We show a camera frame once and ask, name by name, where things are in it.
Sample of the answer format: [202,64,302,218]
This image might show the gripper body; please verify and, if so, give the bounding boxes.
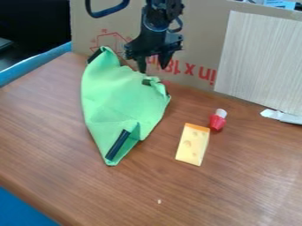
[122,24,185,60]

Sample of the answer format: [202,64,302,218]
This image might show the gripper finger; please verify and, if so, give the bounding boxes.
[135,56,149,74]
[156,51,175,71]

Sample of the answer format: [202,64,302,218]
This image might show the green cloth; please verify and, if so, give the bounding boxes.
[79,45,173,167]

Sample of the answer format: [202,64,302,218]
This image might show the red toy with white top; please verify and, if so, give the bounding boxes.
[208,108,230,132]

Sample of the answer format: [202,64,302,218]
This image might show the cardboard box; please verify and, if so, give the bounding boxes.
[68,0,302,92]

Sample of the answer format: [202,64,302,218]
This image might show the yellow toy cheese wedge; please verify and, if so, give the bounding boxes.
[174,122,212,168]

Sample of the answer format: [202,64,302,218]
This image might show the light wooden board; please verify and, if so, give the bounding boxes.
[212,10,302,117]

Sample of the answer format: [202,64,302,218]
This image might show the white crumpled paper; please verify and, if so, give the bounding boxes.
[258,108,302,125]

